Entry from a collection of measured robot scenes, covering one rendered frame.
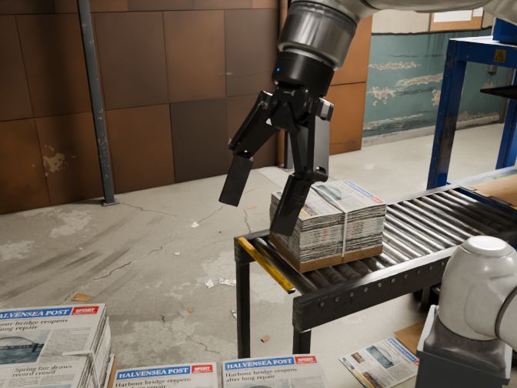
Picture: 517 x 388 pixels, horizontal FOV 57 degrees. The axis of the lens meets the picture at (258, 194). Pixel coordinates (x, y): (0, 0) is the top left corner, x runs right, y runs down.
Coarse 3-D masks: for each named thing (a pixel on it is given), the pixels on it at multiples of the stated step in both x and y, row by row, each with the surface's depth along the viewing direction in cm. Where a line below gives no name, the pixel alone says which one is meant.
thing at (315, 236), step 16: (272, 192) 198; (272, 208) 197; (304, 208) 182; (320, 208) 183; (304, 224) 175; (320, 224) 178; (336, 224) 181; (288, 240) 187; (304, 240) 178; (320, 240) 181; (336, 240) 183; (304, 256) 180; (320, 256) 183
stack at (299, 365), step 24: (240, 360) 137; (264, 360) 137; (288, 360) 137; (312, 360) 138; (120, 384) 129; (144, 384) 129; (168, 384) 129; (192, 384) 129; (216, 384) 129; (240, 384) 129; (264, 384) 129; (288, 384) 129; (312, 384) 129
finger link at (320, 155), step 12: (312, 108) 57; (312, 120) 56; (324, 120) 57; (312, 132) 55; (324, 132) 56; (312, 144) 55; (324, 144) 56; (312, 156) 54; (324, 156) 55; (312, 168) 54; (324, 168) 55; (324, 180) 55
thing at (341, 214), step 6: (318, 186) 203; (312, 192) 197; (318, 192) 197; (324, 198) 192; (330, 204) 187; (336, 204) 187; (342, 204) 187; (336, 210) 182; (342, 210) 182; (348, 210) 182; (342, 216) 181; (348, 216) 182; (342, 222) 182; (348, 222) 184; (342, 228) 183; (348, 228) 184; (342, 234) 184; (348, 234) 185; (342, 240) 185; (348, 240) 186; (342, 246) 186; (348, 246) 187; (336, 252) 186; (348, 252) 189
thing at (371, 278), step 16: (512, 240) 213; (432, 256) 195; (448, 256) 195; (384, 272) 185; (400, 272) 185; (416, 272) 189; (432, 272) 194; (336, 288) 175; (352, 288) 175; (368, 288) 179; (384, 288) 183; (400, 288) 188; (416, 288) 193; (304, 304) 166; (320, 304) 170; (336, 304) 174; (352, 304) 178; (368, 304) 182; (304, 320) 169; (320, 320) 173
